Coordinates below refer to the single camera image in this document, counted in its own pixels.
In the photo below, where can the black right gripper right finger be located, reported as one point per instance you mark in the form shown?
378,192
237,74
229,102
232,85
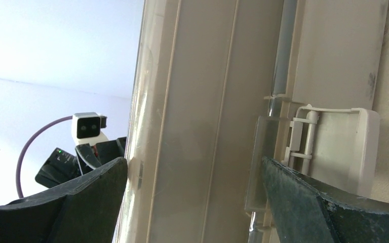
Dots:
307,210

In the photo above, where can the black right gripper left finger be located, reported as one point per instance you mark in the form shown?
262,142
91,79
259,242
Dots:
84,209

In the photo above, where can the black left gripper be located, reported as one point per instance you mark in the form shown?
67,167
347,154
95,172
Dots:
62,166

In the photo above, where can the beige translucent tool box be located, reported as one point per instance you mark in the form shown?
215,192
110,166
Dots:
219,85

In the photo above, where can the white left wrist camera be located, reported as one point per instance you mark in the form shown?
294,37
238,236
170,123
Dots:
86,128

